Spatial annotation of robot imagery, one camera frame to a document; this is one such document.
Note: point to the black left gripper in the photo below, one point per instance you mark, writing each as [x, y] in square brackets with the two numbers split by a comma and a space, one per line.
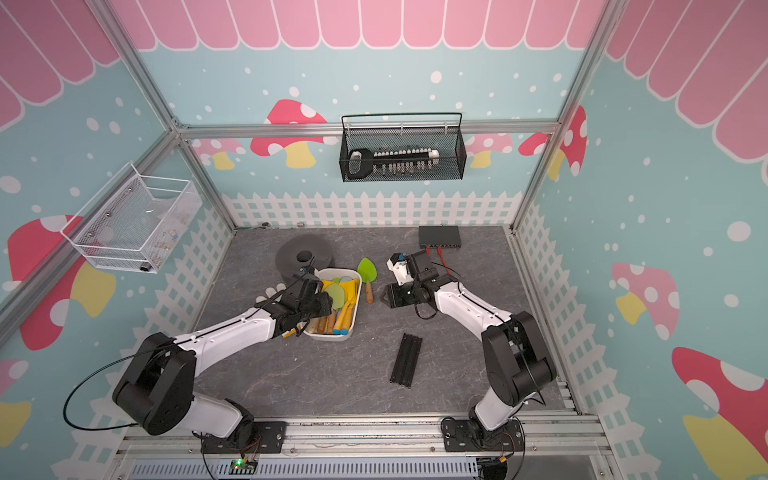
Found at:
[326, 305]

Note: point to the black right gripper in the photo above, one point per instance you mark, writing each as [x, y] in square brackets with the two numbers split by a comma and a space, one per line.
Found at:
[393, 292]

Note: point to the bright green trowel wooden handle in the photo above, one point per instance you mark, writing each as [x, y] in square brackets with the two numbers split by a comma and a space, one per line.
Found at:
[368, 273]

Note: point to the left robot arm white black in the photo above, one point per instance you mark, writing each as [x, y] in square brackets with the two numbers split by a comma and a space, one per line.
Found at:
[157, 389]

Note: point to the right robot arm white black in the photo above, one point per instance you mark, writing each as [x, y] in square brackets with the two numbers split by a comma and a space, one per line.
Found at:
[518, 362]

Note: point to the white plastic storage box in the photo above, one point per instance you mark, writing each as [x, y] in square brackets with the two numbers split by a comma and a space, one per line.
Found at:
[336, 275]

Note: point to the yellow plastic shovel blue cap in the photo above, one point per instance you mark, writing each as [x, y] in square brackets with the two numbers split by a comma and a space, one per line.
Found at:
[351, 288]

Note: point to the white knit work glove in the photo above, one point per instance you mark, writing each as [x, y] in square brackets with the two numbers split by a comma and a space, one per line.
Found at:
[272, 293]

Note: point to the black aluminium extrusion bar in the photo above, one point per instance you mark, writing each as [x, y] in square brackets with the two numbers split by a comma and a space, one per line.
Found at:
[406, 360]

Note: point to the small green circuit board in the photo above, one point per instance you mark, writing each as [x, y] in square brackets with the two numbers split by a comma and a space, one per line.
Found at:
[242, 467]

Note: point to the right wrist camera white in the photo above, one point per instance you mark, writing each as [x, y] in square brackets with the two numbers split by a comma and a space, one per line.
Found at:
[398, 265]

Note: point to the black network switch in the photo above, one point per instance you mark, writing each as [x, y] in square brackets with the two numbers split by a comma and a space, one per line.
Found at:
[439, 237]

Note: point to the black socket set rail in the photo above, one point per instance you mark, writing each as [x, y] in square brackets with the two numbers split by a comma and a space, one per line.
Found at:
[364, 163]

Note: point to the black wire mesh wall basket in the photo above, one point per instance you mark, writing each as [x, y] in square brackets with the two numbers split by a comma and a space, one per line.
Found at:
[402, 147]

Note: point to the white wire mesh wall basket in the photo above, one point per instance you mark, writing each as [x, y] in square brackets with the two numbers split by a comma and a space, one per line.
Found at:
[134, 222]

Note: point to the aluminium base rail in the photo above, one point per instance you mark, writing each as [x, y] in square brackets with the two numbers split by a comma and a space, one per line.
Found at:
[557, 445]

